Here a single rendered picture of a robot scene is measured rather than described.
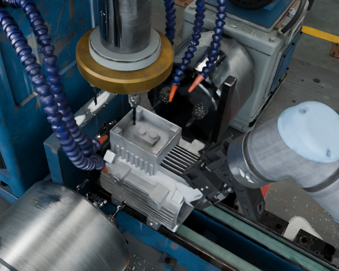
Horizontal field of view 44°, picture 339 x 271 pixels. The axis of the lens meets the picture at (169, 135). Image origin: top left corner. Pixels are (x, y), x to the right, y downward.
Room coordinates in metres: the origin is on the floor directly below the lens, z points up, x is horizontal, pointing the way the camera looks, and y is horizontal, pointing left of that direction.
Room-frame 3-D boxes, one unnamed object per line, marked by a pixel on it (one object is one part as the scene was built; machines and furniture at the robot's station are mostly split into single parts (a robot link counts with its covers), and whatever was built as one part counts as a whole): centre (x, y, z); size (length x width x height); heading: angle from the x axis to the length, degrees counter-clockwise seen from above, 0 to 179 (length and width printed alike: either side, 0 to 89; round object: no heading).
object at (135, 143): (0.59, 0.05, 1.11); 0.12 x 0.11 x 0.07; 62
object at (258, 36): (1.13, -0.20, 0.99); 0.35 x 0.31 x 0.37; 154
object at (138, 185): (0.58, 0.02, 1.02); 0.20 x 0.19 x 0.19; 62
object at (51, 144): (0.67, 0.20, 0.97); 0.30 x 0.11 x 0.34; 154
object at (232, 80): (0.66, -0.11, 1.12); 0.04 x 0.03 x 0.26; 64
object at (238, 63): (0.90, -0.08, 1.04); 0.41 x 0.25 x 0.25; 154
